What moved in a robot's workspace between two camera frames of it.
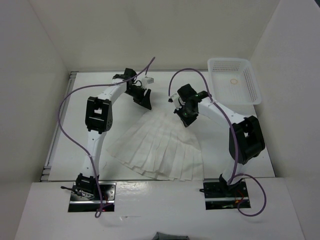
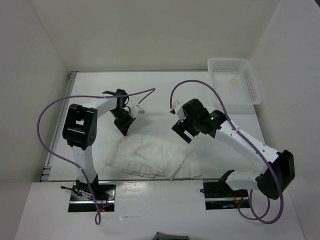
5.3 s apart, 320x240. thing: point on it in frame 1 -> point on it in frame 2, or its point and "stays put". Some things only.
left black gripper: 143,101 -> 124,126
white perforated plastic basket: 233,81 stays put
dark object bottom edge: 159,236 stays put
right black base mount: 219,195 stays put
